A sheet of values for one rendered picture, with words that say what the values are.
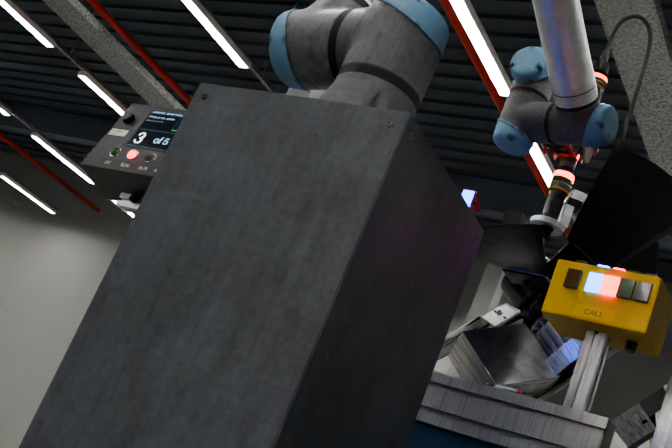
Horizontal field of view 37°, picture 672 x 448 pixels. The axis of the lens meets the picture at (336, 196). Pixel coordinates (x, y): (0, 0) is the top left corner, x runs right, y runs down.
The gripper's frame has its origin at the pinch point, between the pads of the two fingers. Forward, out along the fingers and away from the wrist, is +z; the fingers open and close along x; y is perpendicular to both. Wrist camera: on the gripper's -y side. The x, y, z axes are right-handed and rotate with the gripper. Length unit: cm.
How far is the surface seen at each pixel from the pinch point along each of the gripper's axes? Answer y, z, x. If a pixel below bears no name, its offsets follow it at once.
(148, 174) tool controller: 42, -48, -63
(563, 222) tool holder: 18.8, -2.7, 2.6
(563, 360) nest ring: 47.8, -6.6, 12.9
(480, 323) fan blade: 42.0, 1.4, -9.1
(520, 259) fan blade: 32.5, -13.3, 1.4
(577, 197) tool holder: 12.6, -2.0, 3.5
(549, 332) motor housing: 42.1, -3.1, 7.3
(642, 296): 47, -44, 36
